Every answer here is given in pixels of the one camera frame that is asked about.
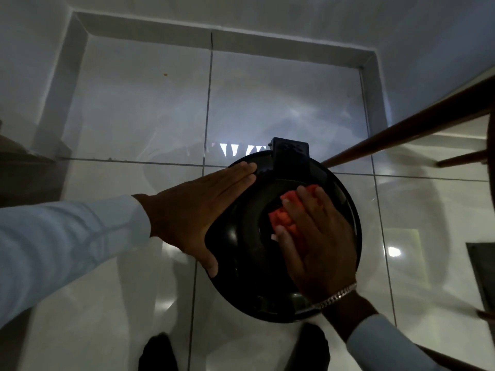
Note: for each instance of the dark grey rug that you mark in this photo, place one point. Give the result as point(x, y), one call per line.
point(483, 274)

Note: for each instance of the round marble wooden-rim table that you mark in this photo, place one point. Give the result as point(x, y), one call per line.
point(406, 131)

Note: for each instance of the person's left hand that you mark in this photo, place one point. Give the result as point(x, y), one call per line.
point(185, 212)

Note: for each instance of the person's right hand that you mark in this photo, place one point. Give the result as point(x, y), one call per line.
point(325, 251)

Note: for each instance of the person's right forearm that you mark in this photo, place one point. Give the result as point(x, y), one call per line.
point(386, 343)

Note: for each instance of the red cleaning cloth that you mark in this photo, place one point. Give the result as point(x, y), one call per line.
point(282, 218)

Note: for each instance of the brown wooden furniture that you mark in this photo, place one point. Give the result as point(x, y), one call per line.
point(27, 169)

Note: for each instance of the person's black shoe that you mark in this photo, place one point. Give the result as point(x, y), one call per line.
point(156, 355)
point(313, 347)

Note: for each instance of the person's left forearm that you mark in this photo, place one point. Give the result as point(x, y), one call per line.
point(62, 247)

